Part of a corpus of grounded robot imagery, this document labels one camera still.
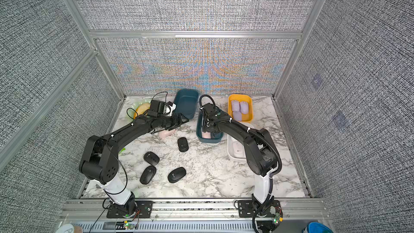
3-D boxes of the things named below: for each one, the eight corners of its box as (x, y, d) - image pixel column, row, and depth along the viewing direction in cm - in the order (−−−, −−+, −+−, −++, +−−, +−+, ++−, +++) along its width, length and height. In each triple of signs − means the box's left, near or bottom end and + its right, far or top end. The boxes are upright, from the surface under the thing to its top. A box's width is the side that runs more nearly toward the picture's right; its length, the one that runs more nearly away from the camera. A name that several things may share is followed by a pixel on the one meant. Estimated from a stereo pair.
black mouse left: (142, 159, 91) (141, 157, 89) (149, 151, 94) (148, 149, 92) (155, 167, 88) (153, 165, 86) (161, 159, 91) (160, 157, 89)
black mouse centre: (176, 151, 94) (176, 149, 92) (178, 139, 99) (177, 137, 97) (188, 151, 94) (187, 149, 92) (189, 139, 99) (188, 137, 97)
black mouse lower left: (138, 181, 83) (137, 180, 82) (149, 165, 89) (147, 163, 87) (148, 186, 82) (147, 185, 80) (158, 169, 87) (157, 167, 86)
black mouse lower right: (170, 185, 82) (169, 183, 80) (166, 176, 85) (165, 174, 83) (187, 174, 86) (187, 173, 84) (183, 166, 88) (182, 164, 86)
